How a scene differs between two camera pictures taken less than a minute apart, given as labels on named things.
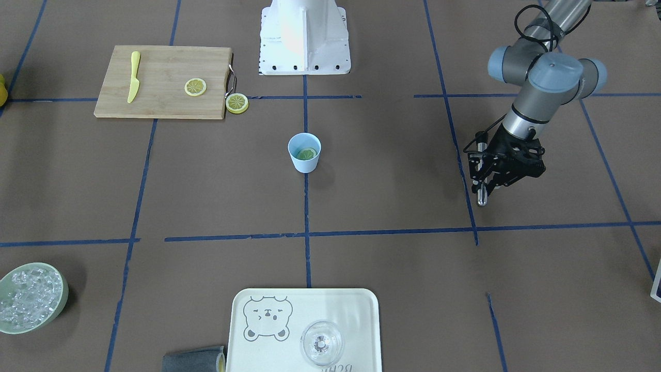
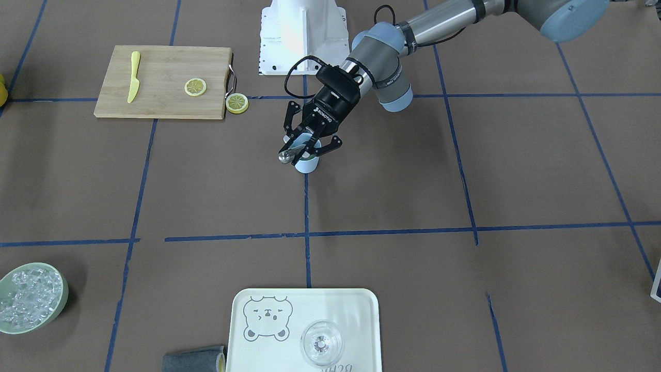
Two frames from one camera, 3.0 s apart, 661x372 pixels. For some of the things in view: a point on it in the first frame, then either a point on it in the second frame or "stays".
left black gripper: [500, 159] to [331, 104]
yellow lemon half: [237, 103] stays
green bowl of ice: [31, 296] stays
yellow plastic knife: [135, 83] stays
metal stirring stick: [482, 191] to [287, 156]
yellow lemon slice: [195, 87] stays
